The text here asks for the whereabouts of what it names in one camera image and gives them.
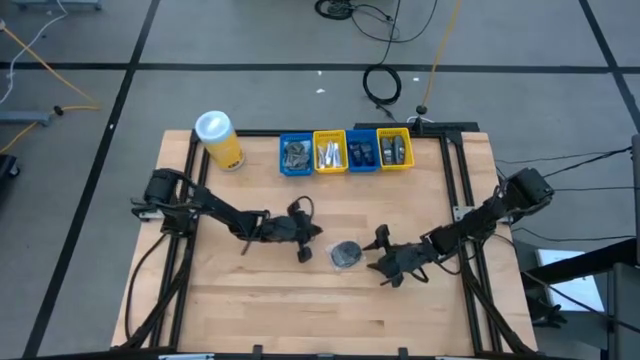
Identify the clear bag with black item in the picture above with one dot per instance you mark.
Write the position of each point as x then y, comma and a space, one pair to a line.
345, 254

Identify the dark blue bottle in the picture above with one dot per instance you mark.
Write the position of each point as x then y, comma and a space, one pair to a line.
367, 154
355, 154

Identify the yellow plastic basket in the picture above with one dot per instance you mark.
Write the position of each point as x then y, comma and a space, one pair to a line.
397, 167
330, 133

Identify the blue plastic basket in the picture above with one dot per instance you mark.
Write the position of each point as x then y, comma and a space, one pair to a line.
296, 173
362, 133

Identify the grey bottle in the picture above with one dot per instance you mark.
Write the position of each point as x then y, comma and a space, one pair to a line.
399, 150
387, 151

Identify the black table frame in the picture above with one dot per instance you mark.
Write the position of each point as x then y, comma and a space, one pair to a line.
446, 165

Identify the black bar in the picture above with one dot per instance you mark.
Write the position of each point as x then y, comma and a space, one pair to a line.
590, 260

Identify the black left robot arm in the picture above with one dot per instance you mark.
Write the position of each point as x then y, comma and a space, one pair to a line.
220, 205

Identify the white toothpaste tube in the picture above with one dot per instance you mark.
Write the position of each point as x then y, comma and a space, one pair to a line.
332, 155
339, 155
324, 156

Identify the grey stand base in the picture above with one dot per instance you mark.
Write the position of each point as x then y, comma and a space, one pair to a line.
25, 118

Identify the grey cabinet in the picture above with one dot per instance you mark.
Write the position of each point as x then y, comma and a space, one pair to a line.
625, 310

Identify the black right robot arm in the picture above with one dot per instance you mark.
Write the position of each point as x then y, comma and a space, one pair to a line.
480, 215

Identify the yellow wipes canister white lid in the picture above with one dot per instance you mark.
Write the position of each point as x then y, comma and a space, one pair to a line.
222, 145

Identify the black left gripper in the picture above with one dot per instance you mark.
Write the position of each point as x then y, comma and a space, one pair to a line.
285, 228

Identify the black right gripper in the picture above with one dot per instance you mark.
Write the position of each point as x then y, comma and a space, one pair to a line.
410, 257

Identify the white paper sheet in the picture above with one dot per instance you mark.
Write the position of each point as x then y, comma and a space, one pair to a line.
575, 295

